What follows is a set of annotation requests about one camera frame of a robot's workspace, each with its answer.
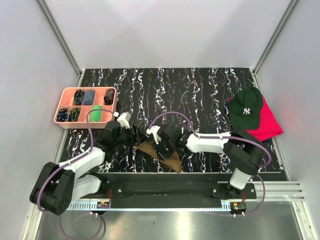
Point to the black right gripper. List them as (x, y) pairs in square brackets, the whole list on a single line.
[(161, 153)]

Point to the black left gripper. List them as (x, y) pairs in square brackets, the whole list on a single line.
[(136, 139)]

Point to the brown fabric napkin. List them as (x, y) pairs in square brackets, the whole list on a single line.
[(173, 162)]

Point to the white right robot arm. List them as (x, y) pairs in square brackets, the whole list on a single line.
[(246, 153)]

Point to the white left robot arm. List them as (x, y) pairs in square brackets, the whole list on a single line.
[(71, 171)]

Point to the black yellow patterned roll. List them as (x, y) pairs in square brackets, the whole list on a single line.
[(74, 114)]

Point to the black multicolour patterned roll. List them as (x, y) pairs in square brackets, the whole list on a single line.
[(78, 97)]

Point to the black blue patterned roll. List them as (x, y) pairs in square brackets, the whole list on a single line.
[(62, 115)]

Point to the green rolled cloth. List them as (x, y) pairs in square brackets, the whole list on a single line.
[(96, 114)]

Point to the dark paisley rolled cloth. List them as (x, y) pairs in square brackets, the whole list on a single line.
[(109, 96)]

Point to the grey-blue rolled cloth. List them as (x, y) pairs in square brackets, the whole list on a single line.
[(88, 98)]

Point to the pink divided organizer tray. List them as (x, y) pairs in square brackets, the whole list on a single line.
[(67, 101)]

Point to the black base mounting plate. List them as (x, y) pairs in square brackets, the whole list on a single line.
[(167, 202)]

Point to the dark green baseball cap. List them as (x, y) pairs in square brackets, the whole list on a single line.
[(244, 109)]

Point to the pink red folded cloth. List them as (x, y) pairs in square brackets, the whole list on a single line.
[(269, 127)]

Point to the aluminium frame rail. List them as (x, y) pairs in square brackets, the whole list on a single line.
[(282, 190)]

